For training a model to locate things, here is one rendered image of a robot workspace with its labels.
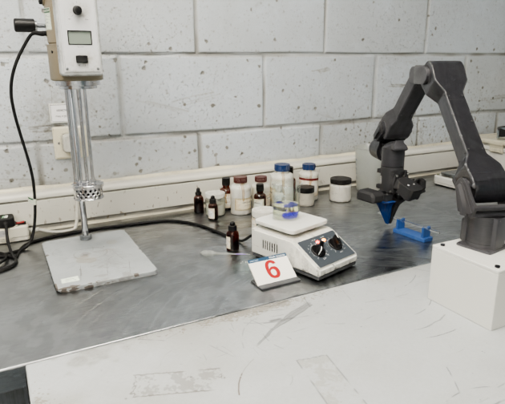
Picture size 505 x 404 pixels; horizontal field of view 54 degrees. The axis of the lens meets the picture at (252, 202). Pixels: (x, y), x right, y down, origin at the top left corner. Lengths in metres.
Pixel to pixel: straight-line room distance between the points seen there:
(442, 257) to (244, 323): 0.37
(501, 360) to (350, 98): 1.16
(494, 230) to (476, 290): 0.11
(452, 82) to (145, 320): 0.73
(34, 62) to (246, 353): 0.94
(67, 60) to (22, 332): 0.49
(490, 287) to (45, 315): 0.75
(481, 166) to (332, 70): 0.89
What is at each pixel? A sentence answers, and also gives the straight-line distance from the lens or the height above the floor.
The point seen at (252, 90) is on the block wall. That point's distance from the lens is 1.58.
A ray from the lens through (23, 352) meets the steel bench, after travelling 0.86.
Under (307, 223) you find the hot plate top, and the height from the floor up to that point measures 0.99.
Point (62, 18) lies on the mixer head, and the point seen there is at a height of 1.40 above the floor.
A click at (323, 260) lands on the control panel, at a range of 1.02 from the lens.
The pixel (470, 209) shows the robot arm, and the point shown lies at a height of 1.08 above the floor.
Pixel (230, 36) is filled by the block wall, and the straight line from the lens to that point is 1.55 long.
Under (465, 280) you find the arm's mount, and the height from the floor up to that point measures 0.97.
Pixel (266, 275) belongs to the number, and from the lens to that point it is 1.00.
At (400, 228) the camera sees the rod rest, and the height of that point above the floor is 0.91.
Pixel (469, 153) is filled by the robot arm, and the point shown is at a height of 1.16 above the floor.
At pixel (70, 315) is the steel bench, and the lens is 0.94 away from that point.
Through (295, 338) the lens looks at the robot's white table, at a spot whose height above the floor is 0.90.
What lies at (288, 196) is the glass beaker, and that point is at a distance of 1.07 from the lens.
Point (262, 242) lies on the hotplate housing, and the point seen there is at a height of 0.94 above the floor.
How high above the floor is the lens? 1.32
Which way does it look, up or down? 16 degrees down
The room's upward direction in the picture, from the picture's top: straight up
